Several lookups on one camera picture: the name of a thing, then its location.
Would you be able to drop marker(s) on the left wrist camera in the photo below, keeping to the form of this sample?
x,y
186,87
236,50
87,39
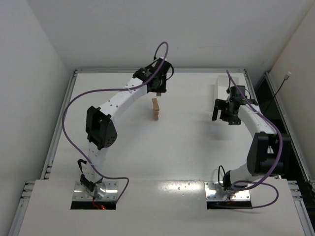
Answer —
x,y
159,59

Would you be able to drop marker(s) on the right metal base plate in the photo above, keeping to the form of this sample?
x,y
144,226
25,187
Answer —
x,y
215,193

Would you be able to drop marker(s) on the wood block three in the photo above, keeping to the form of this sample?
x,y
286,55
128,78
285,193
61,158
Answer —
x,y
155,104

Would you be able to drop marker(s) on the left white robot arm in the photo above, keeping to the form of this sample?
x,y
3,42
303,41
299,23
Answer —
x,y
100,121

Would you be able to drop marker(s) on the white front cover panel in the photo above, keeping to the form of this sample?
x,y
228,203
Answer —
x,y
159,208

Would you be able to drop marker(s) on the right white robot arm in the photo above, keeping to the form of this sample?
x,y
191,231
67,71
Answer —
x,y
269,152

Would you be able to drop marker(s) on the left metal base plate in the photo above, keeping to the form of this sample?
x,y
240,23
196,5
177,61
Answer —
x,y
106,191

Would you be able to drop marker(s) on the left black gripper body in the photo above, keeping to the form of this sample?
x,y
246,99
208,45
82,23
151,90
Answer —
x,y
159,88

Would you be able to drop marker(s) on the white plastic box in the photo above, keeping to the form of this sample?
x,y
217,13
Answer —
x,y
219,89

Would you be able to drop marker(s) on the metal base plate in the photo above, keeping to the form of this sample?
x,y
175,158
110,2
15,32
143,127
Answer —
x,y
106,191
215,193

